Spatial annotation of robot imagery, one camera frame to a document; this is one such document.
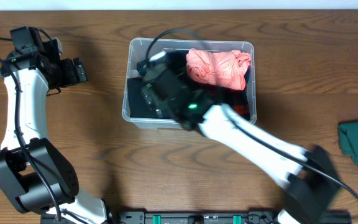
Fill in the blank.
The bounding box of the black banded cloth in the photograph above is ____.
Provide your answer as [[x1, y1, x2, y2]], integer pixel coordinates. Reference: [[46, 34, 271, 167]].
[[150, 50, 188, 74], [127, 78, 158, 119]]

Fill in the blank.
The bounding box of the pink garment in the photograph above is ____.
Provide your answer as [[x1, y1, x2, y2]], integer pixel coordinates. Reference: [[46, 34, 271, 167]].
[[186, 49, 252, 90]]

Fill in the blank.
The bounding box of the red navy plaid shirt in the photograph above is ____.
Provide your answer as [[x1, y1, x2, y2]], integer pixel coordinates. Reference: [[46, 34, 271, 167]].
[[218, 87, 250, 120]]

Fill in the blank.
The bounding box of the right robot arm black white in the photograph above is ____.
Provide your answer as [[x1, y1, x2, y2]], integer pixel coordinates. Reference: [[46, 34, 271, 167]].
[[142, 65, 339, 223]]

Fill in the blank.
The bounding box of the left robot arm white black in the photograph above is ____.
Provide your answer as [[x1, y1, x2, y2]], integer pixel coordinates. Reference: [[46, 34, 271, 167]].
[[0, 37, 111, 223]]

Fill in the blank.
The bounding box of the clear plastic storage bin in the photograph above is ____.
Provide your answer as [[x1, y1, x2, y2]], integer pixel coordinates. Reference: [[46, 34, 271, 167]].
[[122, 37, 257, 129]]

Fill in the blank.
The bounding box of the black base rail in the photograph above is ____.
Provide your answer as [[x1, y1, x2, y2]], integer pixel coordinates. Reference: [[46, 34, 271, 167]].
[[40, 211, 352, 224]]

